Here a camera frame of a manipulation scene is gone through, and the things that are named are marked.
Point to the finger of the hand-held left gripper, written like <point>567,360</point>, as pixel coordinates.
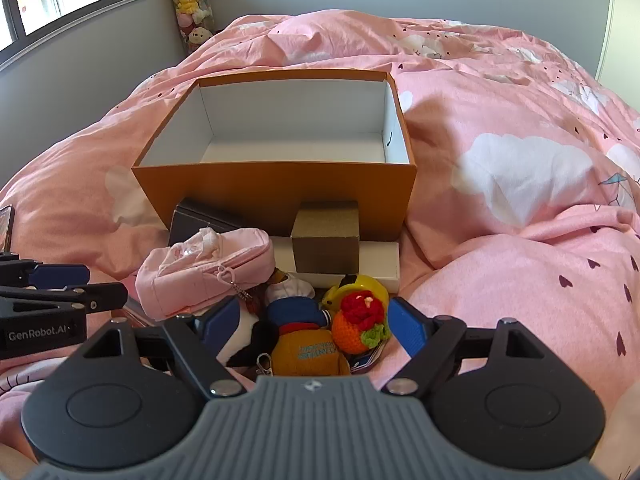
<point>100,296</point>
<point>60,275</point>

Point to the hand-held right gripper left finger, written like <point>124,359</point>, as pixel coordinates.
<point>222,321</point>

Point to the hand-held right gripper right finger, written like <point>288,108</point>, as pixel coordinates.
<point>405,329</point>

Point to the white and black plush toy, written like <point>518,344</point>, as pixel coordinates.
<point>245,332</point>

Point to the orange crochet fruit toy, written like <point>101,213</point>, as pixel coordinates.
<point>352,330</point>

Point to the pink fabric pouch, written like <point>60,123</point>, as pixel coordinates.
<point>195,275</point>

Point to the yellow tape measure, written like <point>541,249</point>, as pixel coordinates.
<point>367,287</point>

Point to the white box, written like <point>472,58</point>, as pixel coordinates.
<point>380,260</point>

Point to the bear plush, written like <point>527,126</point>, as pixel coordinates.
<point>300,310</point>

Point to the dark card box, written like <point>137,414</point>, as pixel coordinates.
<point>200,220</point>

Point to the olive small cardboard box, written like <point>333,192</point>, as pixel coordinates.
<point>325,245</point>

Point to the orange cardboard box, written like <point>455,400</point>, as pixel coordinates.
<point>250,195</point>

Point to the small printed card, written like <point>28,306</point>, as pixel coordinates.
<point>367,360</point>

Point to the black phone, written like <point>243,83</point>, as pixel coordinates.
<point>6,227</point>

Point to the pink cloud print blanket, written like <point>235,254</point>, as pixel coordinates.
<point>500,110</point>

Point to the clear tube of plush toys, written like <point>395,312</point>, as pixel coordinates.
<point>190,5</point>

